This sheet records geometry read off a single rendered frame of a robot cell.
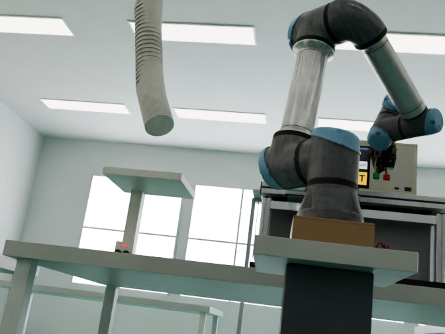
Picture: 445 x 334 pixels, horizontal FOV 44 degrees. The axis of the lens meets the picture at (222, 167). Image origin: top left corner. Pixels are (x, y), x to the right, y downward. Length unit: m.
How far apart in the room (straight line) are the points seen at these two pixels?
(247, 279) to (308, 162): 0.51
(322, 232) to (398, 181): 0.99
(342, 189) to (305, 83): 0.35
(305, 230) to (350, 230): 0.09
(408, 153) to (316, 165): 0.96
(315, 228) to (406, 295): 0.56
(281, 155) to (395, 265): 0.41
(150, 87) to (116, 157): 6.16
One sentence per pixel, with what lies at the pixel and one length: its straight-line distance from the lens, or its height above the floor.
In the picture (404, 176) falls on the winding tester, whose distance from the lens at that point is 2.18.
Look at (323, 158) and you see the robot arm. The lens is 1.28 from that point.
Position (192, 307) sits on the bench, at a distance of 4.91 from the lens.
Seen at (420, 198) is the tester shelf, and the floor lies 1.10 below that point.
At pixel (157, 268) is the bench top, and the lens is 1.73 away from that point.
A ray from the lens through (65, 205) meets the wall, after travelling 9.30.
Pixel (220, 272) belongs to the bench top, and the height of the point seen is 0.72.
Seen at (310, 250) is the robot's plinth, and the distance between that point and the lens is 1.12.
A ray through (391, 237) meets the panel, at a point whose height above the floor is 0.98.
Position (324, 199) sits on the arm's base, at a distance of 1.24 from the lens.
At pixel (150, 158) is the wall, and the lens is 9.06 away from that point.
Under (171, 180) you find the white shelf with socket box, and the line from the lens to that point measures 2.50.
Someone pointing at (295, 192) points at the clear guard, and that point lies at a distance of 1.84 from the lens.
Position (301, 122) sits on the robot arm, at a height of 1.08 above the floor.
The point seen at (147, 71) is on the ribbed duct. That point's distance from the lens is 3.20.
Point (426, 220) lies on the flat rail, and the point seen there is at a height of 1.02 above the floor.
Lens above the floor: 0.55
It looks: 16 degrees up
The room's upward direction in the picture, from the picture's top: 8 degrees clockwise
